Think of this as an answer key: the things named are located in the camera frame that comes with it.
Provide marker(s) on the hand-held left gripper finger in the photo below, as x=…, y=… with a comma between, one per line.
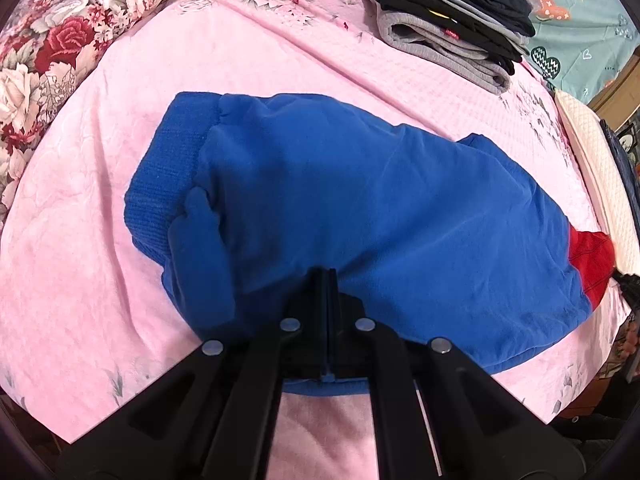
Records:
x=323, y=310
x=332, y=310

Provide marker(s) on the blue and red sweatshirt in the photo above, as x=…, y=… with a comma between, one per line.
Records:
x=380, y=200

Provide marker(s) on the black folded pants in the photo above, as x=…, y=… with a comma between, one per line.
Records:
x=450, y=7

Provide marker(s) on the pink floral blanket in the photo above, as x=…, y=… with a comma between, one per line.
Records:
x=100, y=280

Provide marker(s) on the white quilted pillow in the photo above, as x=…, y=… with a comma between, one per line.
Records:
x=600, y=175

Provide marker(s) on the dark denim garment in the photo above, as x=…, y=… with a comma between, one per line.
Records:
x=625, y=160

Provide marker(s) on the red rose floral quilt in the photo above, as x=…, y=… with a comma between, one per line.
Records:
x=55, y=45

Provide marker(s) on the teal printed sheet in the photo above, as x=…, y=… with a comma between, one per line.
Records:
x=580, y=25

